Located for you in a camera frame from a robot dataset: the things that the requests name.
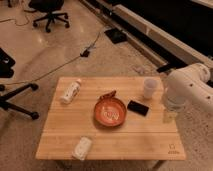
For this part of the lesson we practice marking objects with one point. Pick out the white crumpled pouch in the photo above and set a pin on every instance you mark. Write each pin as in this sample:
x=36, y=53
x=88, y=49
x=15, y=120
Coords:
x=82, y=148

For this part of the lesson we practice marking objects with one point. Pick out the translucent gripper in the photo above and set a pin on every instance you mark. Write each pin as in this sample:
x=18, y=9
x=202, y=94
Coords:
x=169, y=115

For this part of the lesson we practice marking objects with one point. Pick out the black office chair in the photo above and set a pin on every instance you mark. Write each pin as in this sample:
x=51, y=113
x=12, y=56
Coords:
x=51, y=9

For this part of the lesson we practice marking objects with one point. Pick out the orange ceramic bowl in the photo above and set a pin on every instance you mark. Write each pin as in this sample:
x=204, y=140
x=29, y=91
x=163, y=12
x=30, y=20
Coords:
x=110, y=112

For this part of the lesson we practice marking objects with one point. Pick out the black floor mat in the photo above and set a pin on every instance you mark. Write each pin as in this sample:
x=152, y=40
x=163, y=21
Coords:
x=116, y=36

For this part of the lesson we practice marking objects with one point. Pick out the brown snack wrapper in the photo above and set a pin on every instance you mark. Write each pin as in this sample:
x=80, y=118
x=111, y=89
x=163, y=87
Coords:
x=108, y=95

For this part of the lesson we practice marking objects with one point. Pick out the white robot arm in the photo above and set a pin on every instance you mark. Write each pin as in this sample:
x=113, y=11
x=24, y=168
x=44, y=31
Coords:
x=188, y=84

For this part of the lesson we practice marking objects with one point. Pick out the wooden folding table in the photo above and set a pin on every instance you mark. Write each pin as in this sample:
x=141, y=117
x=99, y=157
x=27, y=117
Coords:
x=138, y=138

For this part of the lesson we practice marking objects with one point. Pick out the black smartphone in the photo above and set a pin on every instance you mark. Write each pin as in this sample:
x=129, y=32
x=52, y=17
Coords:
x=138, y=108

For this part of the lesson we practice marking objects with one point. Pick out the white plastic bottle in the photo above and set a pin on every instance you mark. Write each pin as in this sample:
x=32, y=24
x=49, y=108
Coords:
x=70, y=92

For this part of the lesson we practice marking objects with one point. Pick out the translucent plastic cup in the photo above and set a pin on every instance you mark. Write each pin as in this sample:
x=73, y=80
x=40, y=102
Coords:
x=150, y=86

